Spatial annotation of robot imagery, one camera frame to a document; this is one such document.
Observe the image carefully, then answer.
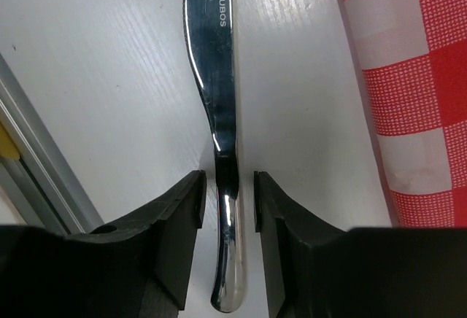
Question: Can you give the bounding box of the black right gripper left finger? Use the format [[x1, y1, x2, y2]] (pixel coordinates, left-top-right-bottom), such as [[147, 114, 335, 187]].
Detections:
[[1, 171, 207, 317]]

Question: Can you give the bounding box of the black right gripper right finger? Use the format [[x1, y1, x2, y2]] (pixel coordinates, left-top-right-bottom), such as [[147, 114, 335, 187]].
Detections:
[[254, 172, 466, 317]]

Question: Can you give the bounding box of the red white checkered cloth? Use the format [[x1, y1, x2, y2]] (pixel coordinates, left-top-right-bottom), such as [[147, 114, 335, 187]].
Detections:
[[343, 0, 466, 228]]

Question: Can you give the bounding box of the silver table knife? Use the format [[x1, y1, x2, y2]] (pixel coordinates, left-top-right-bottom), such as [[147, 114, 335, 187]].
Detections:
[[183, 0, 246, 314]]

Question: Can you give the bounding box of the aluminium front rail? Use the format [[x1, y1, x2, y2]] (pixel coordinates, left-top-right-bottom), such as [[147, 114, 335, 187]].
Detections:
[[1, 60, 103, 235]]

